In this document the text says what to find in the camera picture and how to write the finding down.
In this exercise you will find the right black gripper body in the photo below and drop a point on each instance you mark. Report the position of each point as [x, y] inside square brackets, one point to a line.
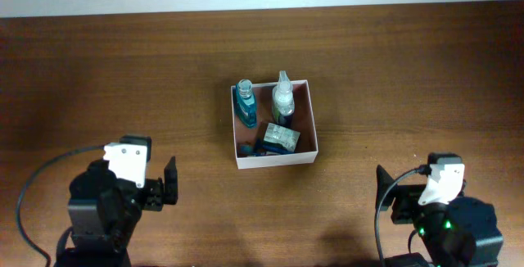
[404, 205]

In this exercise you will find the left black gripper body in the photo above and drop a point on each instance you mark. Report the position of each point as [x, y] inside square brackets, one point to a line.
[153, 191]

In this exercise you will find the teal red toothpaste box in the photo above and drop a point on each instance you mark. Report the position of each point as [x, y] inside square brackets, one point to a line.
[246, 150]

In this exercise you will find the teal mouthwash bottle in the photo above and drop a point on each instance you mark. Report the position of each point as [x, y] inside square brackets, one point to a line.
[246, 105]

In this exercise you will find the green white soap box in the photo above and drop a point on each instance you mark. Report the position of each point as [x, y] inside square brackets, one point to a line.
[281, 138]

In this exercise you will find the clear purple liquid bottle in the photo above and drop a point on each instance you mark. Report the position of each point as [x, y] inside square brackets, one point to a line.
[283, 105]

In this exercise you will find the blue disposable razor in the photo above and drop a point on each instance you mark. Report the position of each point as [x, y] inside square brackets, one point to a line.
[262, 146]

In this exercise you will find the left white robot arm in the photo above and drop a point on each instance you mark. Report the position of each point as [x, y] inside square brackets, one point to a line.
[104, 211]

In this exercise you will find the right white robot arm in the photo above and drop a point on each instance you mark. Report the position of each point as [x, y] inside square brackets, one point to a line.
[462, 232]

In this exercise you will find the white open cardboard box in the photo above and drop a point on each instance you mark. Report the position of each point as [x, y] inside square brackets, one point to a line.
[303, 122]

